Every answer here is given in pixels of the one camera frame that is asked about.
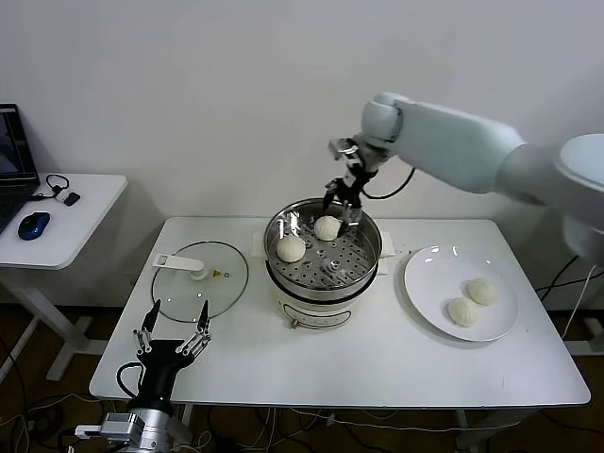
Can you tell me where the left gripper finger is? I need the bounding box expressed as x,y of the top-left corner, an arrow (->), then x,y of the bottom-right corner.
175,299 -> 212,356
131,299 -> 161,355

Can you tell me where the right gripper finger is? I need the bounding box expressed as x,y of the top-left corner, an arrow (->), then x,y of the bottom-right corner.
322,178 -> 341,212
337,200 -> 364,238

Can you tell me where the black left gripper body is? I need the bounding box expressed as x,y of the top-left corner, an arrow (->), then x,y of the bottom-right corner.
136,339 -> 197,405

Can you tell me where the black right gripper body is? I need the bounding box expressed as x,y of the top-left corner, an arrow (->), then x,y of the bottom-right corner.
332,158 -> 378,207

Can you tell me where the white steamed baozi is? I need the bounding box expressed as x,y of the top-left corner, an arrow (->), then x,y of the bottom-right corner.
465,277 -> 499,306
313,215 -> 342,242
276,235 -> 307,263
446,296 -> 481,327

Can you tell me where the perforated steel steamer basket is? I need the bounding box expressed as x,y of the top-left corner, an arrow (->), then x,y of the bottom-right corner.
261,198 -> 381,303

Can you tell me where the white main table leg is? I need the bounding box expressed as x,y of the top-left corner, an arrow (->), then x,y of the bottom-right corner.
173,404 -> 194,447
455,409 -> 487,453

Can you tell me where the white electric cooker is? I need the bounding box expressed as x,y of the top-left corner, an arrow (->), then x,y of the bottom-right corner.
248,229 -> 395,332

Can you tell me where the white round plate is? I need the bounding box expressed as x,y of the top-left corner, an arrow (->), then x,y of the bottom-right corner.
403,243 -> 519,343

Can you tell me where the white side table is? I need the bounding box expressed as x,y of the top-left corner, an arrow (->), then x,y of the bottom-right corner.
0,174 -> 128,383

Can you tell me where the blue computer mouse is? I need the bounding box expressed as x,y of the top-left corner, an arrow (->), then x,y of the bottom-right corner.
17,212 -> 51,243

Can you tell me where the black laptop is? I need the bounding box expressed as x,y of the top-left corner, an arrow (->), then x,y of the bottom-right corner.
0,104 -> 42,237

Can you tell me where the white table foot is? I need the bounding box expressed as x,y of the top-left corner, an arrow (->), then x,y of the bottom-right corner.
563,316 -> 604,358

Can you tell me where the glass lid with white handle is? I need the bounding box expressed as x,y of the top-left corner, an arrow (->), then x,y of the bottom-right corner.
149,240 -> 250,325

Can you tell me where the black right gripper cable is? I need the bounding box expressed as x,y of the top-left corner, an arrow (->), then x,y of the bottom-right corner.
362,164 -> 417,200

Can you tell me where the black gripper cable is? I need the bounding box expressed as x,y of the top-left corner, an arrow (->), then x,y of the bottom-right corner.
116,361 -> 145,400
362,164 -> 417,200

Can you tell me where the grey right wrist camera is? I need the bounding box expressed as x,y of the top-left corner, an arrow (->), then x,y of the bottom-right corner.
328,136 -> 360,159

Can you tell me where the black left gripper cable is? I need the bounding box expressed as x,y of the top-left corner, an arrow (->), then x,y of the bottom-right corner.
116,361 -> 145,400

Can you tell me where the black looped earphone cable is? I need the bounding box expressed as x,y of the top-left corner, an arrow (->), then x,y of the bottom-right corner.
26,174 -> 72,205

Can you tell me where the black cable with plug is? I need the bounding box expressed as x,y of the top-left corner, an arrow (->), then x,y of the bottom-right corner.
535,254 -> 581,303

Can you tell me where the white hanging cable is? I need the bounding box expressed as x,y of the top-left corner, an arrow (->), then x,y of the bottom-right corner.
561,263 -> 598,339

